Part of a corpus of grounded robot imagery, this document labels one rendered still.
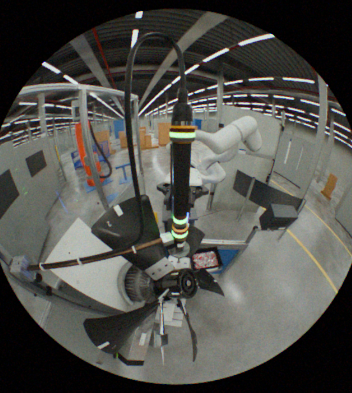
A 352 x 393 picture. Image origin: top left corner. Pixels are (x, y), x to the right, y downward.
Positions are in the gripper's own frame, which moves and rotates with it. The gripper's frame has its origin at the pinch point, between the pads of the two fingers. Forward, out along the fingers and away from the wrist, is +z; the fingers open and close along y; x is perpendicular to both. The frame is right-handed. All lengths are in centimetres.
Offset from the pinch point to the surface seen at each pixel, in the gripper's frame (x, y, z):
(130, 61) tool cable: 27.2, 6.3, 5.3
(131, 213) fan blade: -8.6, 15.5, -2.5
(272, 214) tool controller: -28, -57, -32
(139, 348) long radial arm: -39, 7, 40
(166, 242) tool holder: -10.9, 2.6, 4.0
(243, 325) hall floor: -150, -88, 37
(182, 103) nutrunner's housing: 20.0, -0.4, 1.0
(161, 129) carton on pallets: -39, 222, -776
